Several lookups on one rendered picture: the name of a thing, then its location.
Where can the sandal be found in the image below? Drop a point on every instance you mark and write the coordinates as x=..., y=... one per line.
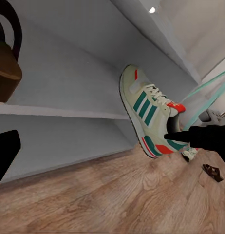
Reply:
x=10, y=72
x=213, y=171

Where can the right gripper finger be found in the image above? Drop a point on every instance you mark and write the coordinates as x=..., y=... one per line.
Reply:
x=183, y=136

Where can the gym shoe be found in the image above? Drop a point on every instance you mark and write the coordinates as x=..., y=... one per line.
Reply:
x=190, y=153
x=151, y=113

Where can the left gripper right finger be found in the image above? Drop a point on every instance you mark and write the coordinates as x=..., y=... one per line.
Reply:
x=219, y=143

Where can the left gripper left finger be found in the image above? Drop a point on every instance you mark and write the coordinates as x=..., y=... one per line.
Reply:
x=9, y=147

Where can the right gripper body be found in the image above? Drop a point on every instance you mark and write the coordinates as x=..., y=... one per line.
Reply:
x=204, y=137

